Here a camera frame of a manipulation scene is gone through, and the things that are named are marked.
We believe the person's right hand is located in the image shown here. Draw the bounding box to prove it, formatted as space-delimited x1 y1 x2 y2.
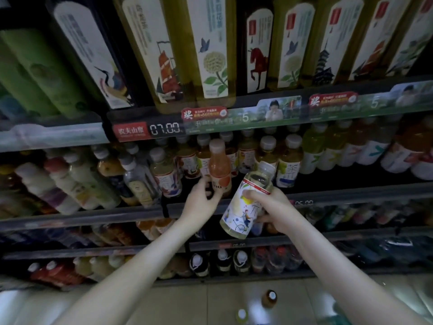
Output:
242 187 301 235

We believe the person's left hand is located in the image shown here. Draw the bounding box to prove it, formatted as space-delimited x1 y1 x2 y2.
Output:
179 177 225 228

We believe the tea bottle bicycle print label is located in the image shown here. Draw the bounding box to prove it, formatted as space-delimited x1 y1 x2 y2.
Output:
220 161 277 241

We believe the pink juice bottle white cap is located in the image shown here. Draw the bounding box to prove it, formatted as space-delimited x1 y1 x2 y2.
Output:
208 138 233 199

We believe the row of tea juice bottles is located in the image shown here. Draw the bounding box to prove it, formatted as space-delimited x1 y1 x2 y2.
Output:
148 115 433 200

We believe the orange tea bottle white cap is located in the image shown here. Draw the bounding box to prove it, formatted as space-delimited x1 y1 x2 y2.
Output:
261 289 278 309

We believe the row of red yellow bottles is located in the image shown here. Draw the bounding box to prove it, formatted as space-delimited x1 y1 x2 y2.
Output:
27 257 136 288

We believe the brown tea bottle horse label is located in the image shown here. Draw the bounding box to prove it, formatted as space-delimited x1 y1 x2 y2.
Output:
236 0 275 95

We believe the yellow tea bottle ship label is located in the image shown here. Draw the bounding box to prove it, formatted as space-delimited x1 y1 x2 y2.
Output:
348 0 414 82

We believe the yellow tea bottle leaf label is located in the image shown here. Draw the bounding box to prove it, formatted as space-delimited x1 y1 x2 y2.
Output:
385 0 433 77

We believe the person's left forearm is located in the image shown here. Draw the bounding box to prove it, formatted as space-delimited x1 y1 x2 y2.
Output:
52 218 203 325

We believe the person's right forearm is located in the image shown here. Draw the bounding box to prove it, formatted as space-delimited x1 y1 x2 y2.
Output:
281 213 430 325

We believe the green pictured price label strip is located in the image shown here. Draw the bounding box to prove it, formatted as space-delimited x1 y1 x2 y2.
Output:
111 77 433 143

